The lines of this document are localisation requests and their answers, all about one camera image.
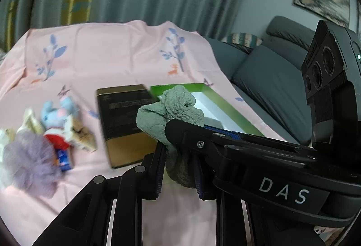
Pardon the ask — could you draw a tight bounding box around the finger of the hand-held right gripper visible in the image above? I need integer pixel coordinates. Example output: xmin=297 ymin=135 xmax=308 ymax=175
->
xmin=165 ymin=119 xmax=361 ymax=230

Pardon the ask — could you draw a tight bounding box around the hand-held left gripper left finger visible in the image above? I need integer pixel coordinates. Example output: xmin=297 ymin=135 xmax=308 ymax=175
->
xmin=32 ymin=147 xmax=165 ymax=246

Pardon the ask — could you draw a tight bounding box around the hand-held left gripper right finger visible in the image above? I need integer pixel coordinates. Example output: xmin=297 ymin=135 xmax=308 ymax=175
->
xmin=193 ymin=154 xmax=325 ymax=246

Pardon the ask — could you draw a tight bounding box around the grey-green textured towel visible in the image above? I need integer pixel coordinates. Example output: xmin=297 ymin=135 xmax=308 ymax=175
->
xmin=136 ymin=85 xmax=205 ymax=188

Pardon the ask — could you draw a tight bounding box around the green box with white inside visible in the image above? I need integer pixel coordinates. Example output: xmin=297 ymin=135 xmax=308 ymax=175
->
xmin=150 ymin=83 xmax=266 ymax=138

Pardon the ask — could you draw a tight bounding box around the small blue packet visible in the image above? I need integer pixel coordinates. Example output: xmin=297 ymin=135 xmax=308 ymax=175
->
xmin=56 ymin=147 xmax=74 ymax=171

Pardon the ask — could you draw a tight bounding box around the gold and black tin box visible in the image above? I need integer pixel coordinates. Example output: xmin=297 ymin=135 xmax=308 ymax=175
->
xmin=96 ymin=84 xmax=161 ymax=169

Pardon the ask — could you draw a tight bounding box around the grey sofa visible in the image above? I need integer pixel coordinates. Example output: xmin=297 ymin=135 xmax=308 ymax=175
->
xmin=207 ymin=16 xmax=361 ymax=148

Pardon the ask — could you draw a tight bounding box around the cream small carton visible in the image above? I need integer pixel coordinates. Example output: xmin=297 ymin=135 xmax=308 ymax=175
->
xmin=64 ymin=117 xmax=98 ymax=153

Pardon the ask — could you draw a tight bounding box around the pink patterned fabric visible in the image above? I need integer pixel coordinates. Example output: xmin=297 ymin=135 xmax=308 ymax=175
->
xmin=313 ymin=225 xmax=346 ymax=235

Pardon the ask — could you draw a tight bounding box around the striped patterned cushion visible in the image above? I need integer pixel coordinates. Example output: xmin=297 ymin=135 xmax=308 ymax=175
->
xmin=223 ymin=33 xmax=263 ymax=54

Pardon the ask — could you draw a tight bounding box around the red fabric piece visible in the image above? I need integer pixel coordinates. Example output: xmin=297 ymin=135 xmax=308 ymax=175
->
xmin=44 ymin=133 xmax=71 ymax=150

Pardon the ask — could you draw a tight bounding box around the blue plush elephant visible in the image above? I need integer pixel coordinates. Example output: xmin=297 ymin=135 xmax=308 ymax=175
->
xmin=41 ymin=96 xmax=79 ymax=135

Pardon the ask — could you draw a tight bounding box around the purple mesh bath sponge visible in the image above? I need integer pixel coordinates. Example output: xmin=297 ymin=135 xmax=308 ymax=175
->
xmin=3 ymin=131 xmax=64 ymax=198

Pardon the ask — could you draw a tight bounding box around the cream crinkled packet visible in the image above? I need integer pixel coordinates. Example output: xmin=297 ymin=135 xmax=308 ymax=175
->
xmin=15 ymin=108 xmax=44 ymax=136

